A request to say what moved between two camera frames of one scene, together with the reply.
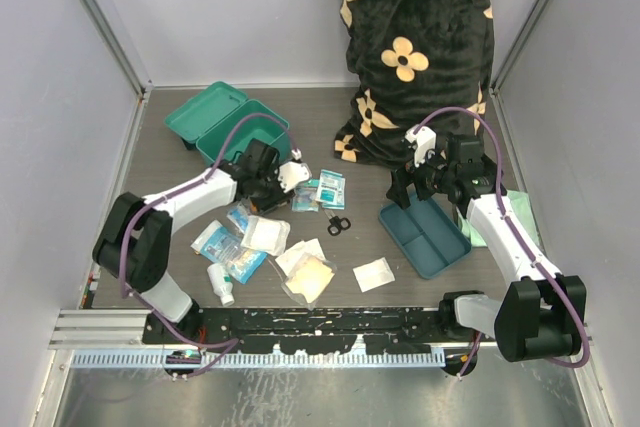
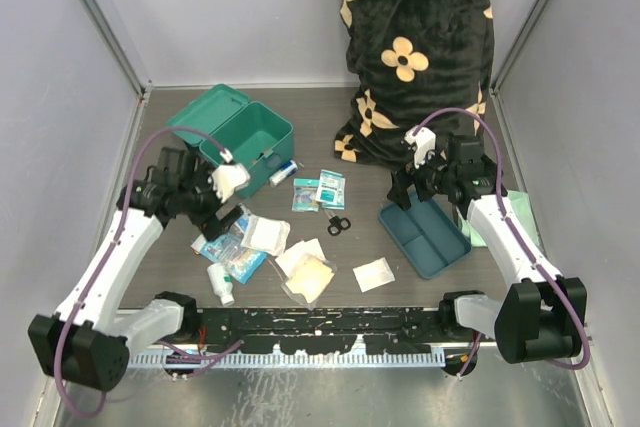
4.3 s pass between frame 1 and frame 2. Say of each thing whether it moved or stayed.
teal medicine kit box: stayed
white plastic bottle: stayed
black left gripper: moved
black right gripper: stayed
